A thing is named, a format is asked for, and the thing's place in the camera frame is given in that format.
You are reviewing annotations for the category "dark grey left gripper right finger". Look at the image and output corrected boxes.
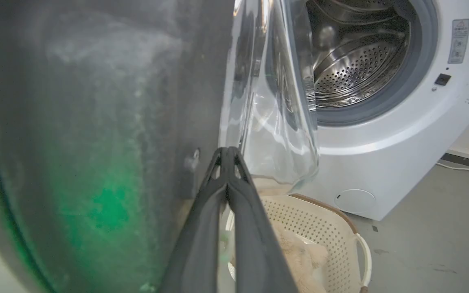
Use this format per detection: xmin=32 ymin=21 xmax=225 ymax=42
xmin=226 ymin=146 xmax=299 ymax=293

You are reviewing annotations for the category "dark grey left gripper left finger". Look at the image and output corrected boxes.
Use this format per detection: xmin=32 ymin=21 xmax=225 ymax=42
xmin=159 ymin=147 xmax=229 ymax=293

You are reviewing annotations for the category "washing machine door with glass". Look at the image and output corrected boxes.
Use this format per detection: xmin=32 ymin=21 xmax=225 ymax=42
xmin=0 ymin=0 xmax=320 ymax=293

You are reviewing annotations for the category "white front-load washing machine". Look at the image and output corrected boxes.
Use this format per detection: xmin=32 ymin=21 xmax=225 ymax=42
xmin=283 ymin=0 xmax=469 ymax=221

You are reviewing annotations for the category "beige laundry in basket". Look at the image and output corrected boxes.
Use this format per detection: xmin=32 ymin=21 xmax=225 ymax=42
xmin=230 ymin=222 xmax=329 ymax=293

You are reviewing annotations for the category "cream perforated laundry basket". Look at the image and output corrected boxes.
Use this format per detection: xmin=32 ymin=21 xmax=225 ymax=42
xmin=224 ymin=194 xmax=373 ymax=293

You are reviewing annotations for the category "grey warning sticker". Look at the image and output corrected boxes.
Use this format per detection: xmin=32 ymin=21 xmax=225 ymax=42
xmin=448 ymin=19 xmax=469 ymax=64

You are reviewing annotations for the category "white power cable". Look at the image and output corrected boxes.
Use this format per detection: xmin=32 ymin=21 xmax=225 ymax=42
xmin=436 ymin=162 xmax=469 ymax=172

